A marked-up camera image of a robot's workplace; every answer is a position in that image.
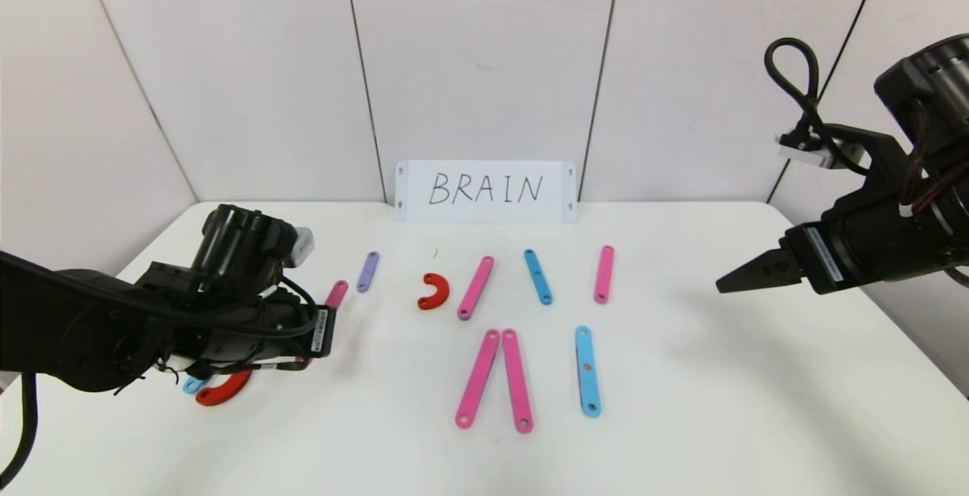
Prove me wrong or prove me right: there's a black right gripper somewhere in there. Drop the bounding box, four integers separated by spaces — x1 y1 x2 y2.
715 198 926 295

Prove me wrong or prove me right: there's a white BRAIN word sign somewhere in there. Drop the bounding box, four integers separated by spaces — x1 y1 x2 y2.
394 161 578 224

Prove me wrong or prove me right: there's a blue bar with orange dot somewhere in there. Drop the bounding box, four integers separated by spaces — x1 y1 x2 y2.
574 326 603 417

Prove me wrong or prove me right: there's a small red arc piece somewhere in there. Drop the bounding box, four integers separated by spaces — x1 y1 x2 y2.
417 273 450 310

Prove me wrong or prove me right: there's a short purple flat bar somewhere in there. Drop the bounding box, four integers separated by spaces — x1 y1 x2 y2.
357 251 382 294

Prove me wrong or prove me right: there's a large red arc piece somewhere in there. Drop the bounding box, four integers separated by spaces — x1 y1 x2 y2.
195 370 253 407

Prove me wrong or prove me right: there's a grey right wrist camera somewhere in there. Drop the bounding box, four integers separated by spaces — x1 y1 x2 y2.
778 133 830 171

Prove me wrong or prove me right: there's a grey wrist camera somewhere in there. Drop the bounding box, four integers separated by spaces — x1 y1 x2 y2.
284 227 315 268
778 133 830 171

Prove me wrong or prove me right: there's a looped black camera cable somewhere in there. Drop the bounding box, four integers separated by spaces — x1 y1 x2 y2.
765 38 830 156

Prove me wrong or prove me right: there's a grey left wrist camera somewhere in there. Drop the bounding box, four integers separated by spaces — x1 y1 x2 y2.
284 227 315 268

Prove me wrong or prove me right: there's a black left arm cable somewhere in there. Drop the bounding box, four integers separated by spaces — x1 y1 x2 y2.
0 371 39 489

